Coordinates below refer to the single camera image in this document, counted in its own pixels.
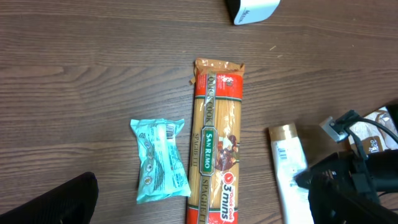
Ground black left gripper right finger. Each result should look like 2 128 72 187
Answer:
308 178 397 224

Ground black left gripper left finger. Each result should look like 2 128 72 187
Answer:
1 172 99 224

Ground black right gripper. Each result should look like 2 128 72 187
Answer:
294 150 397 199

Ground white gold-capped cream tube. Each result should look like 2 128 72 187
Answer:
269 123 313 224

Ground beige Pantree snack pouch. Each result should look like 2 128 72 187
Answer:
350 106 397 154

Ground teal snack packet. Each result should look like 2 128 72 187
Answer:
130 119 191 204

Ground orange spaghetti pasta packet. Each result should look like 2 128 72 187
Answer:
186 58 245 224

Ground white black barcode scanner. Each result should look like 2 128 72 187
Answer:
225 0 280 26

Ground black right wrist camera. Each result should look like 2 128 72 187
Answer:
320 110 361 142

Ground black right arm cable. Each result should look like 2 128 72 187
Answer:
345 116 398 159

